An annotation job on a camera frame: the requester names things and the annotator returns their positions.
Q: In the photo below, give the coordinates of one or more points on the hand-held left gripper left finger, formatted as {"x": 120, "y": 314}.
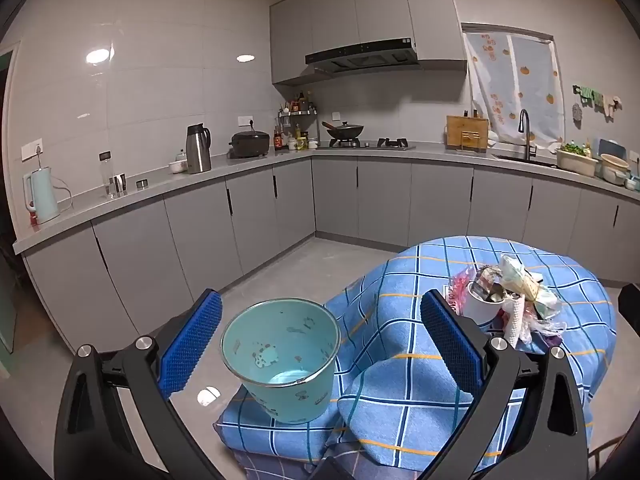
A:
{"x": 192, "y": 345}

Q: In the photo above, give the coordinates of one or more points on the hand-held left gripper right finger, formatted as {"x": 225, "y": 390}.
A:
{"x": 450, "y": 345}

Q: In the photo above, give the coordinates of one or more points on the teal plastic wastebasket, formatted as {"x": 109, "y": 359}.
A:
{"x": 280, "y": 340}

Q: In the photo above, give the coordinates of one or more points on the clear plastic wrapper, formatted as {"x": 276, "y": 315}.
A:
{"x": 547, "y": 329}

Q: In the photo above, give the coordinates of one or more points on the white cup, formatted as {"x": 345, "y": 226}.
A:
{"x": 477, "y": 312}

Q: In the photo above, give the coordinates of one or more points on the pink plastic bag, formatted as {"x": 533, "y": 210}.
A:
{"x": 459, "y": 290}

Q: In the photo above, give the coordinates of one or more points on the blue plaid tablecloth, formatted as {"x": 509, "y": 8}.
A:
{"x": 400, "y": 320}

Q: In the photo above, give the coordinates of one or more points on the white foam net sleeve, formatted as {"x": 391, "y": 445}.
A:
{"x": 515, "y": 320}

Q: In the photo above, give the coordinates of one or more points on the crumpled printed wrapper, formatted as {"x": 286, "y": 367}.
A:
{"x": 487, "y": 282}

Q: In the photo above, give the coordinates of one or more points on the pale crumpled packet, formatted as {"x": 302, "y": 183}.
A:
{"x": 522, "y": 280}

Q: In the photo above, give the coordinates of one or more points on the purple wrapper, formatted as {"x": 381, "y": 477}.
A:
{"x": 550, "y": 342}

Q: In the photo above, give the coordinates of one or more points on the grey kitchen counter cabinets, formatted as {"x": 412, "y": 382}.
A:
{"x": 210, "y": 230}

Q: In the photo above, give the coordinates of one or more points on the small round tin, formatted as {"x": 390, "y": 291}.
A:
{"x": 142, "y": 184}

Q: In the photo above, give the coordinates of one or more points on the small metal cup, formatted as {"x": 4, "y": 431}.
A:
{"x": 118, "y": 185}

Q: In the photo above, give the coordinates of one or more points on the clear water bottle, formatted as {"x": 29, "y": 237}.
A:
{"x": 105, "y": 175}

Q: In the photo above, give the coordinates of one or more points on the steel thermos jug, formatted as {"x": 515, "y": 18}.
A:
{"x": 197, "y": 152}

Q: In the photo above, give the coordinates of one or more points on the black rice cooker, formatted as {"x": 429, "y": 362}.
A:
{"x": 249, "y": 144}

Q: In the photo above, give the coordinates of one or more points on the light blue electric kettle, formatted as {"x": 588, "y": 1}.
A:
{"x": 44, "y": 195}

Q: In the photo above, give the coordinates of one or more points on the gas stove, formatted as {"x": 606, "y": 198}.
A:
{"x": 370, "y": 144}

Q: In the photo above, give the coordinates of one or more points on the cream basin with vegetables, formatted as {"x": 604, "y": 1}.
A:
{"x": 575, "y": 160}

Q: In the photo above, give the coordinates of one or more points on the black kitchen faucet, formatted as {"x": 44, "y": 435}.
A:
{"x": 527, "y": 132}

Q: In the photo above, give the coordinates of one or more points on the black wok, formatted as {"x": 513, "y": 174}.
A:
{"x": 345, "y": 131}

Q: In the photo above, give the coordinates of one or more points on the cream pot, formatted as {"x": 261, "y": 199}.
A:
{"x": 615, "y": 170}

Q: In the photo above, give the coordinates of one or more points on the spice rack with bottles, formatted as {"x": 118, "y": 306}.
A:
{"x": 297, "y": 125}

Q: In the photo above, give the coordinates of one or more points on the blue cutting board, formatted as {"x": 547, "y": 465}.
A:
{"x": 609, "y": 147}

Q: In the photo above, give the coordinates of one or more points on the hanging grey scrubber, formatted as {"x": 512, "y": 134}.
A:
{"x": 577, "y": 111}

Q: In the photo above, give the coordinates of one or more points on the orange print curtain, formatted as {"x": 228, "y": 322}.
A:
{"x": 505, "y": 80}

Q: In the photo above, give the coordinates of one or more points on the hanging green towels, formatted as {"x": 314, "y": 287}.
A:
{"x": 595, "y": 96}

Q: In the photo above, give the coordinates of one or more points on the black range hood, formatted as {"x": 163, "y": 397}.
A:
{"x": 362, "y": 55}

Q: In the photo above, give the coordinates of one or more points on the grey upper cabinets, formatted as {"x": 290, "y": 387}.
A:
{"x": 370, "y": 10}

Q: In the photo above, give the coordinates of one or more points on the white wall outlet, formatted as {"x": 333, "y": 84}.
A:
{"x": 246, "y": 121}
{"x": 31, "y": 151}

